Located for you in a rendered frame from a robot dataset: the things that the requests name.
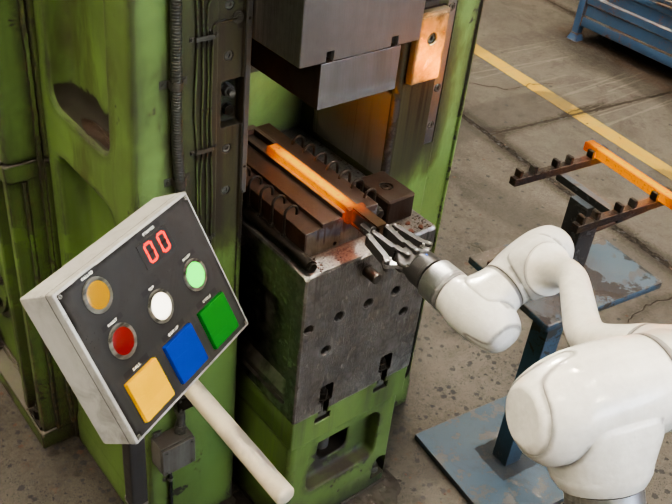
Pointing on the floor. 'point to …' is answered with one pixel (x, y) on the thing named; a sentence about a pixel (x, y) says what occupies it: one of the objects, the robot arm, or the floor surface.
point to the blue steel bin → (629, 25)
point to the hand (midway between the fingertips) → (367, 222)
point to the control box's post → (135, 472)
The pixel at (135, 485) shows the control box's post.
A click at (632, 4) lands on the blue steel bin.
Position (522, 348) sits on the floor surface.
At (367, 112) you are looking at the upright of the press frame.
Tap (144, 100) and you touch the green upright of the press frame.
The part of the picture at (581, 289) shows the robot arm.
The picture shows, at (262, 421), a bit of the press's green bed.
